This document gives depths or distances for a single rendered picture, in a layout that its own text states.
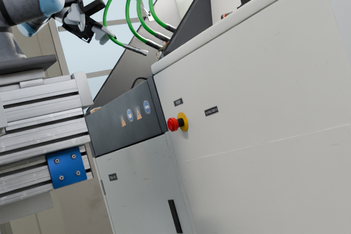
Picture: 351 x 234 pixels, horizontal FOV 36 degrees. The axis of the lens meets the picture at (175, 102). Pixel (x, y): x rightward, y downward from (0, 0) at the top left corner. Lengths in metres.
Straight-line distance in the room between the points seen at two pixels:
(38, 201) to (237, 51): 0.65
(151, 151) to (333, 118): 0.78
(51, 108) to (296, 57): 0.62
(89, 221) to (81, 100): 2.30
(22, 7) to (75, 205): 2.37
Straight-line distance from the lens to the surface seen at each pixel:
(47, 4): 1.35
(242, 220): 1.28
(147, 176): 1.69
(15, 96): 1.32
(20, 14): 1.37
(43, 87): 1.35
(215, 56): 1.21
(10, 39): 1.37
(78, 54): 3.78
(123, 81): 2.19
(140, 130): 1.65
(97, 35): 2.02
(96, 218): 3.64
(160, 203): 1.66
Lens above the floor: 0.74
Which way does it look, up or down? 5 degrees up
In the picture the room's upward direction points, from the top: 16 degrees counter-clockwise
